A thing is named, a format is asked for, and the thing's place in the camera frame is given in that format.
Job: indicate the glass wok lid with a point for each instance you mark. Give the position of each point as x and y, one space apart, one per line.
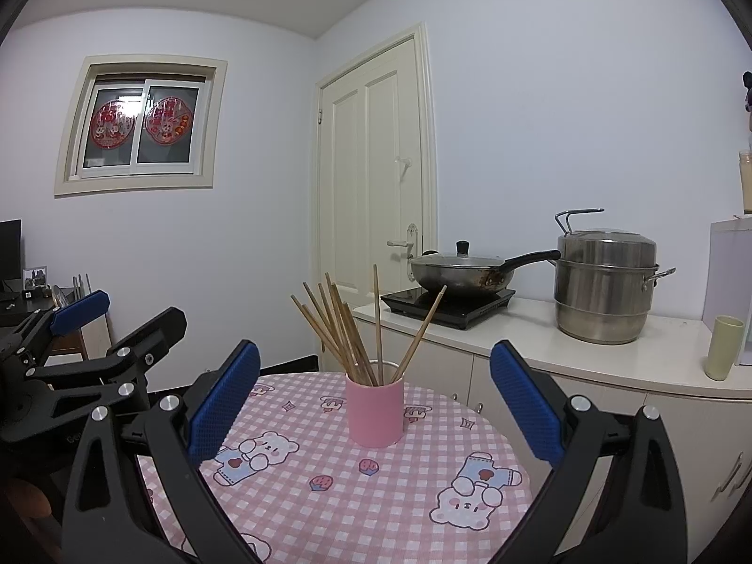
463 248

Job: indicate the pink checked bear tablecloth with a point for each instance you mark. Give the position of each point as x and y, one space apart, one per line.
382 493

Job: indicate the black induction cooktop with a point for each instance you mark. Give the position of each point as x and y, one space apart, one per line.
470 311

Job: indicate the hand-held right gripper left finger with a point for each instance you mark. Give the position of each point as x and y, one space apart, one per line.
226 408

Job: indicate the small photo frame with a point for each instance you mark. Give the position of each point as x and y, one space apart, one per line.
35 278

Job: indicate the beige bottle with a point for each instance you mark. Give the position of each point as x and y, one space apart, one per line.
746 185

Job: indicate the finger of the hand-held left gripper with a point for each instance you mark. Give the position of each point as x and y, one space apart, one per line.
79 308
147 338

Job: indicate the pink cup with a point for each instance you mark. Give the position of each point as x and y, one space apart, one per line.
376 417

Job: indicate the white counter cabinet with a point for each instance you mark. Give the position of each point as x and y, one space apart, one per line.
675 423

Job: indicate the cream panel door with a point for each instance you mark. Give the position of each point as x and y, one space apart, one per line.
352 188

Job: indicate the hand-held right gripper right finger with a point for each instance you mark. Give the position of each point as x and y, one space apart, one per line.
526 408

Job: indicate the black computer monitor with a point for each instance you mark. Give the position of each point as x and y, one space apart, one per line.
9 249

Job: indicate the stainless steel steamer pot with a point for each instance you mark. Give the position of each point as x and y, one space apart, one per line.
602 294

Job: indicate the pale green cup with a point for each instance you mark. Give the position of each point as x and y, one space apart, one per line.
724 349

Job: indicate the round desk clock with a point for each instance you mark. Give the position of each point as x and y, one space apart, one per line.
59 296

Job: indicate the cream framed window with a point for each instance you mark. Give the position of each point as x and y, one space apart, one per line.
141 135

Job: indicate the black wok with lid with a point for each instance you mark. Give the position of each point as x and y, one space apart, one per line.
464 282

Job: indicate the bundle of wooden chopsticks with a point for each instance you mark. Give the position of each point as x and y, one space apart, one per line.
355 358

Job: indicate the red round window decal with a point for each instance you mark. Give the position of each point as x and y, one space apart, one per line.
111 123
167 120

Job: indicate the white door hook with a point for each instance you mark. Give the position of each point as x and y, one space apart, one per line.
403 165

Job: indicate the dark wall ornament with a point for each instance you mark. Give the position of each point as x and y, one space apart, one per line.
748 97

